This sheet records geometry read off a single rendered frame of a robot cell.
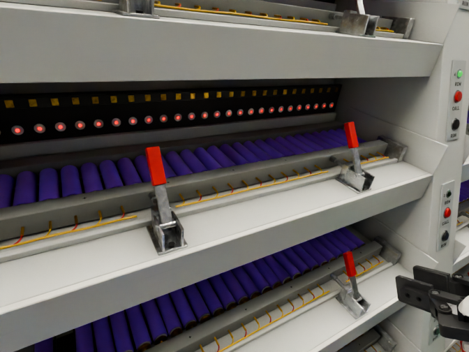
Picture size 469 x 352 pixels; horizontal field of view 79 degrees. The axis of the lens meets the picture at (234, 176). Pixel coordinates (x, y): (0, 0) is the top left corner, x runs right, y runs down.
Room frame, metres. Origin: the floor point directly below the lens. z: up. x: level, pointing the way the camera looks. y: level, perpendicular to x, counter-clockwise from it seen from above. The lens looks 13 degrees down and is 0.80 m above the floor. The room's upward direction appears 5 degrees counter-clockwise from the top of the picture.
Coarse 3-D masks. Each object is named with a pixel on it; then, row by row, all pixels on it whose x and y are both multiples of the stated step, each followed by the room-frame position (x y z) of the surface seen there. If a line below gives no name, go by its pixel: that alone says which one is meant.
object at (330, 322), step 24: (384, 240) 0.49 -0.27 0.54; (384, 264) 0.47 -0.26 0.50; (408, 264) 0.46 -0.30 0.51; (432, 264) 0.42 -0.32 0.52; (336, 288) 0.41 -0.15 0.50; (360, 288) 0.41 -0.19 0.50; (384, 288) 0.41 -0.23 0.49; (288, 312) 0.36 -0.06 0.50; (312, 312) 0.36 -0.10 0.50; (336, 312) 0.37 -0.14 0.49; (384, 312) 0.39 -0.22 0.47; (240, 336) 0.32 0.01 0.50; (264, 336) 0.32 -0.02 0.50; (288, 336) 0.33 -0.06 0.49; (312, 336) 0.33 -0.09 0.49; (336, 336) 0.33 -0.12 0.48
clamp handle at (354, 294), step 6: (348, 252) 0.39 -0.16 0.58; (348, 258) 0.38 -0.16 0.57; (348, 264) 0.38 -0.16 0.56; (354, 264) 0.38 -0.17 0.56; (348, 270) 0.38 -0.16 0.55; (354, 270) 0.38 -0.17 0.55; (348, 276) 0.38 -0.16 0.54; (354, 276) 0.38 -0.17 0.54; (354, 282) 0.38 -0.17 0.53; (354, 288) 0.37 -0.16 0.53; (354, 294) 0.37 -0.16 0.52
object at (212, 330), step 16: (352, 256) 0.45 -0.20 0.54; (368, 256) 0.46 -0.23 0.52; (320, 272) 0.41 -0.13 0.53; (336, 272) 0.42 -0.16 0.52; (288, 288) 0.37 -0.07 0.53; (304, 288) 0.38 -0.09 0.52; (320, 288) 0.39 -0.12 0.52; (256, 304) 0.35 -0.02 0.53; (272, 304) 0.35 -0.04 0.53; (304, 304) 0.37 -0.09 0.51; (208, 320) 0.32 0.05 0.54; (224, 320) 0.32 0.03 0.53; (240, 320) 0.32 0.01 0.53; (256, 320) 0.33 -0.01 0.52; (176, 336) 0.30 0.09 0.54; (192, 336) 0.30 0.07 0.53; (208, 336) 0.30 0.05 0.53
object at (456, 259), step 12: (468, 180) 0.78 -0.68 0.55; (468, 192) 0.72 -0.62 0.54; (468, 204) 0.65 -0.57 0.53; (468, 216) 0.61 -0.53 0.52; (456, 228) 0.58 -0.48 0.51; (468, 228) 0.59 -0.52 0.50; (456, 240) 0.48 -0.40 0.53; (468, 240) 0.55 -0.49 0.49; (456, 252) 0.47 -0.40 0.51; (468, 252) 0.52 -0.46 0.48; (456, 264) 0.49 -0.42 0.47
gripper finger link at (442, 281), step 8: (416, 272) 0.31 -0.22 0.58; (424, 272) 0.31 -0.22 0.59; (432, 272) 0.30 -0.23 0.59; (440, 272) 0.29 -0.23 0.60; (424, 280) 0.31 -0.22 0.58; (432, 280) 0.30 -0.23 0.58; (440, 280) 0.29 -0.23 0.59; (448, 280) 0.29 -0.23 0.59; (440, 288) 0.29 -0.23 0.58; (448, 288) 0.28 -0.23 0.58; (456, 288) 0.28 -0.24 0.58; (464, 288) 0.28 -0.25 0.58; (464, 296) 0.28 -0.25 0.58
